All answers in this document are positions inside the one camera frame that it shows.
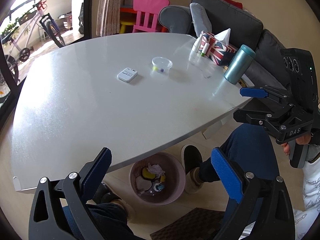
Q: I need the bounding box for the white tissue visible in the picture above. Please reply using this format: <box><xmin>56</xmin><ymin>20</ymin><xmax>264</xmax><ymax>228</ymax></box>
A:
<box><xmin>147</xmin><ymin>163</ymin><xmax>165</xmax><ymax>177</ymax></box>

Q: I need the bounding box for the yellow kids stool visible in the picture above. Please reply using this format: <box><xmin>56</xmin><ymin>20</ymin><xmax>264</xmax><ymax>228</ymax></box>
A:
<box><xmin>119</xmin><ymin>21</ymin><xmax>135</xmax><ymax>34</ymax></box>

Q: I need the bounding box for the union jack tissue box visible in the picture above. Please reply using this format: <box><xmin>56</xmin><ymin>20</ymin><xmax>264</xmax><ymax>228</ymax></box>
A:
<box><xmin>199</xmin><ymin>28</ymin><xmax>237</xmax><ymax>66</ymax></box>

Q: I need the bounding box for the yellow round zip case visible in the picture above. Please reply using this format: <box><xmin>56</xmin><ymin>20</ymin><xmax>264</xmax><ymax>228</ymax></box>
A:
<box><xmin>141</xmin><ymin>167</ymin><xmax>157</xmax><ymax>180</ymax></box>

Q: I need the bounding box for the teal thermos bottle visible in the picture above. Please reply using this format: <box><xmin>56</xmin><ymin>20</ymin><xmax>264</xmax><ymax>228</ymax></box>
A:
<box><xmin>224</xmin><ymin>44</ymin><xmax>256</xmax><ymax>85</ymax></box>

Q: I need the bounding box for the pink white bicycle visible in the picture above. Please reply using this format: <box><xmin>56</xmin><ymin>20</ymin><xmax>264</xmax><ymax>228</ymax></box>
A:
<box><xmin>1</xmin><ymin>0</ymin><xmax>66</xmax><ymax>84</ymax></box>

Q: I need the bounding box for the red kids table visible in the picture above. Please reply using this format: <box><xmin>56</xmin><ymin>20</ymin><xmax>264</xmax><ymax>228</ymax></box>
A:
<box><xmin>120</xmin><ymin>7</ymin><xmax>137</xmax><ymax>23</ymax></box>

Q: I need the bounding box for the white cream tube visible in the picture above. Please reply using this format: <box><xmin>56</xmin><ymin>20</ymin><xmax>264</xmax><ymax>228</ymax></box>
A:
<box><xmin>191</xmin><ymin>31</ymin><xmax>203</xmax><ymax>53</ymax></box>

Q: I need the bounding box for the white green-capped tube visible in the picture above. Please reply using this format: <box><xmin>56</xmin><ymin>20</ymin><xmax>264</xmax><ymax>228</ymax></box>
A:
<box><xmin>201</xmin><ymin>43</ymin><xmax>210</xmax><ymax>57</ymax></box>

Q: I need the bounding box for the grey sofa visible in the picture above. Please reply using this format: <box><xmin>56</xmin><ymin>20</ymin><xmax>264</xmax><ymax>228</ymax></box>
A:
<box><xmin>158</xmin><ymin>0</ymin><xmax>313</xmax><ymax>111</ymax></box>

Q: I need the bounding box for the patterned curtain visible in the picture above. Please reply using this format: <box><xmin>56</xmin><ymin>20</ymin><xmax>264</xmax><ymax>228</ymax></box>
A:
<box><xmin>97</xmin><ymin>0</ymin><xmax>121</xmax><ymax>37</ymax></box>

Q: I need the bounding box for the pink trash bin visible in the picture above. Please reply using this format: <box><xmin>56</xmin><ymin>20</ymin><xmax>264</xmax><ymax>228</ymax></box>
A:
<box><xmin>130</xmin><ymin>152</ymin><xmax>185</xmax><ymax>206</ymax></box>

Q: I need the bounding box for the pink kids chair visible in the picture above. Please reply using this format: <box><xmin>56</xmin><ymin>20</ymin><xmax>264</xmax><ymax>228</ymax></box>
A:
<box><xmin>133</xmin><ymin>0</ymin><xmax>170</xmax><ymax>33</ymax></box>

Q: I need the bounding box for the person right hand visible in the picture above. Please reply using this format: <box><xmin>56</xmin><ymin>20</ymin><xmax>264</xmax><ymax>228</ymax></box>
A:
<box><xmin>281</xmin><ymin>133</ymin><xmax>312</xmax><ymax>155</ymax></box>

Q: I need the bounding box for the clear plastic bowl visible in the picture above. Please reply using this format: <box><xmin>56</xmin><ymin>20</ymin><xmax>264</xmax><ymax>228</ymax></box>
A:
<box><xmin>152</xmin><ymin>57</ymin><xmax>173</xmax><ymax>74</ymax></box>

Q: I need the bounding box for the black camera box right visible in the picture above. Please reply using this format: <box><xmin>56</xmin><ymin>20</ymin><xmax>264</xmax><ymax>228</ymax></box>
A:
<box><xmin>280</xmin><ymin>48</ymin><xmax>319</xmax><ymax>127</ymax></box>

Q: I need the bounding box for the white adapter box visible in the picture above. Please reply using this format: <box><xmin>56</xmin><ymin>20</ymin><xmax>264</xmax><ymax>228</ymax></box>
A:
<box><xmin>117</xmin><ymin>68</ymin><xmax>138</xmax><ymax>83</ymax></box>

